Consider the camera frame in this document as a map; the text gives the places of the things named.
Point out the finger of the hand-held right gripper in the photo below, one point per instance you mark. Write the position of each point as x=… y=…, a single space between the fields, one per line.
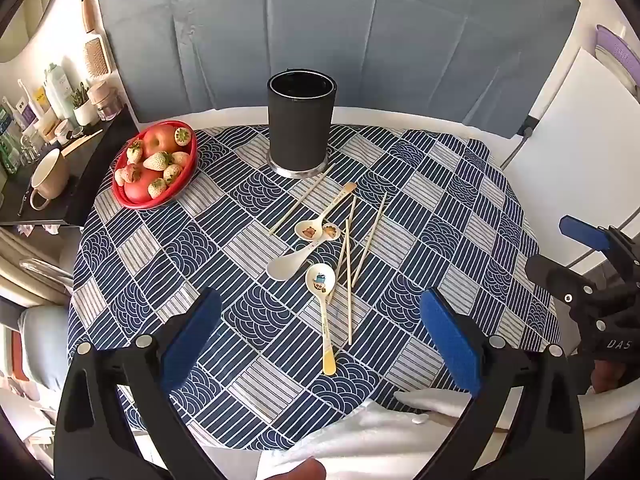
x=550 y=272
x=580 y=233

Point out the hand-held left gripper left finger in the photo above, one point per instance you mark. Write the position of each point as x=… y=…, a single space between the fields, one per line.
x=192 y=332

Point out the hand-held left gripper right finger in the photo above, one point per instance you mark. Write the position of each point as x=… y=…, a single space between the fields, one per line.
x=450 y=340

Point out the plain white spoon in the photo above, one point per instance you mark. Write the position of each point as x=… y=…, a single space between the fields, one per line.
x=281 y=267

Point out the white spoon with bear print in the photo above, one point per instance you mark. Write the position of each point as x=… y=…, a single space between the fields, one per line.
x=306 y=232

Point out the black cylindrical utensil holder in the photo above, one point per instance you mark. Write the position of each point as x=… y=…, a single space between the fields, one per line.
x=299 y=125

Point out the person's right hand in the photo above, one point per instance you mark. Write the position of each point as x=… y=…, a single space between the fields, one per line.
x=607 y=377

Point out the blue white patterned tablecloth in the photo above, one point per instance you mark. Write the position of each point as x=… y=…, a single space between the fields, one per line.
x=240 y=310

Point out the white board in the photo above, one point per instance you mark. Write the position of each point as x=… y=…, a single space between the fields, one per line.
x=575 y=150

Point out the white towel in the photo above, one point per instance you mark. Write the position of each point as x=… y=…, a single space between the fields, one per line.
x=380 y=435

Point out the black clip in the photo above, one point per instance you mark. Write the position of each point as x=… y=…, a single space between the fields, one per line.
x=527 y=125

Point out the red plastic fruit basket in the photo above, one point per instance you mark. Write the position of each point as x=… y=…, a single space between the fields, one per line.
x=172 y=195

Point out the grey cushion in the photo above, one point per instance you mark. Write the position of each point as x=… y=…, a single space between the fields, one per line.
x=45 y=350

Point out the red apple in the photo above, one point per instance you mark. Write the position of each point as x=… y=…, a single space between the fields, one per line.
x=136 y=189
x=160 y=141

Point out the pile of pale strawberries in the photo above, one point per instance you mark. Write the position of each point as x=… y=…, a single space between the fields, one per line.
x=159 y=161

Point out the purple perforated plastic basket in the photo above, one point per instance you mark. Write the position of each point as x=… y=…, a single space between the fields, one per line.
x=620 y=50

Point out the beige mug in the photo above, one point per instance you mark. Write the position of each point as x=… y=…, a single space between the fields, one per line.
x=50 y=172

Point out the small cream jar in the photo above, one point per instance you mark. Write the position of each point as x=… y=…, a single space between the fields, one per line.
x=66 y=132

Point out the small plant in white pot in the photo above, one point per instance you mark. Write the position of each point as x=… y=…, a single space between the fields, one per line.
x=84 y=110

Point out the pink glass jar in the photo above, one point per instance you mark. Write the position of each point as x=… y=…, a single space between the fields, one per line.
x=106 y=100

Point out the white green bottle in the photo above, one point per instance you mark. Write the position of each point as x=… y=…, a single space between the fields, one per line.
x=59 y=90

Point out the white tube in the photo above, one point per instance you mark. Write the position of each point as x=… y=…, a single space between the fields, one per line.
x=29 y=102

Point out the wooden hairbrush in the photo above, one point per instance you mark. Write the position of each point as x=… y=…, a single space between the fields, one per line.
x=96 y=56

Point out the grey-blue backdrop cloth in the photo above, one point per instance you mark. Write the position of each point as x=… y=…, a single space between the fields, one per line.
x=350 y=20

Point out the wall mirror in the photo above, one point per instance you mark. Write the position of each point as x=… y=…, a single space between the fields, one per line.
x=25 y=5

